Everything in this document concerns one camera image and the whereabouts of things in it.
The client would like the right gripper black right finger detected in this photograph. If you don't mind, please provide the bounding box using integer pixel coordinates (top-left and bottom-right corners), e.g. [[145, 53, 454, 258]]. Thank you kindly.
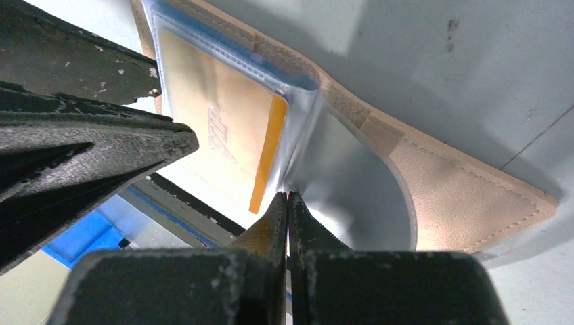
[[288, 192, 508, 324]]

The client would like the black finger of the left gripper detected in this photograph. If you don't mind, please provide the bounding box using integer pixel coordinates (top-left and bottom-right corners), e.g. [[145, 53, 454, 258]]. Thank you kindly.
[[1, 1, 162, 105], [1, 82, 199, 273]]

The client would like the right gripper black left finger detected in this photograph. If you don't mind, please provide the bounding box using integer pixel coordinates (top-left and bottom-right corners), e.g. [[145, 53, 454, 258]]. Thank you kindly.
[[49, 192, 288, 324]]

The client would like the orange credit card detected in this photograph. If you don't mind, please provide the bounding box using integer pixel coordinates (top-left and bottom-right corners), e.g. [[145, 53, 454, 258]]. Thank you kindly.
[[158, 29, 288, 213]]

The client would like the blue plastic crate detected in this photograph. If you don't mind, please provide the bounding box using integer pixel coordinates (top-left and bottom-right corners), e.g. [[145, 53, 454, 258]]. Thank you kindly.
[[42, 210, 131, 269]]

